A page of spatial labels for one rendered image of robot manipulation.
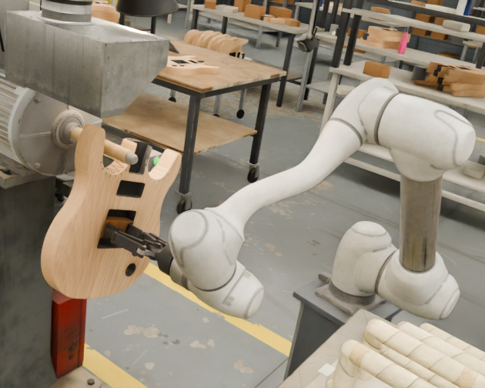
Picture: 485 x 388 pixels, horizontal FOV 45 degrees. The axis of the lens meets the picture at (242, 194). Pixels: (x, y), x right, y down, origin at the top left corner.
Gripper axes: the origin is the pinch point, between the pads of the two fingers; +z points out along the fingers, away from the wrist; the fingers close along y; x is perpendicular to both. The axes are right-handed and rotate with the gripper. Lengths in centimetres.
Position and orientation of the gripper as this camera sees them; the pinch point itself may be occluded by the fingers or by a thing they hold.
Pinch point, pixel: (118, 229)
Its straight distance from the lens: 144.0
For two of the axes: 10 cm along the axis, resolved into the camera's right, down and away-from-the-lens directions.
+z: -8.0, -3.4, 4.9
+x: 3.3, -9.4, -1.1
